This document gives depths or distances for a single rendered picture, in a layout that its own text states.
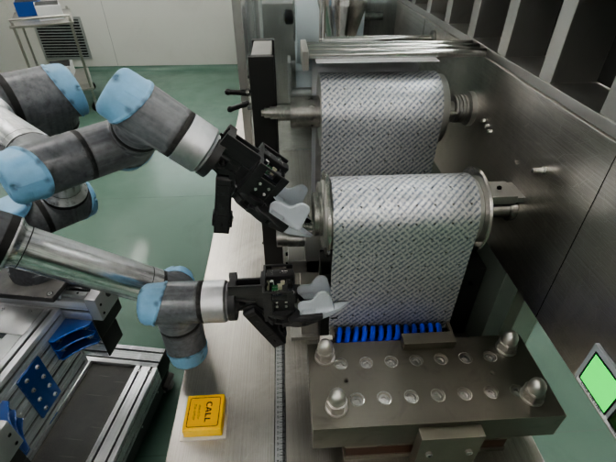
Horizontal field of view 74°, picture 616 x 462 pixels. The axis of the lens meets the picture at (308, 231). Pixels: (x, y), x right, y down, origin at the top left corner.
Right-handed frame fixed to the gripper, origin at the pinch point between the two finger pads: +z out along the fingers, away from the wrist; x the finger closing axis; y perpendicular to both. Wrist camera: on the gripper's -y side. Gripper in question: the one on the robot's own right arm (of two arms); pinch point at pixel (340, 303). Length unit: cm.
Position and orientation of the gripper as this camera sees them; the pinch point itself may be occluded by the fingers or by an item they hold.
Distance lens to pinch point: 76.4
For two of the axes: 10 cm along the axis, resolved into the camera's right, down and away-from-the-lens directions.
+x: -0.6, -6.0, 8.0
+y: 0.0, -8.0, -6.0
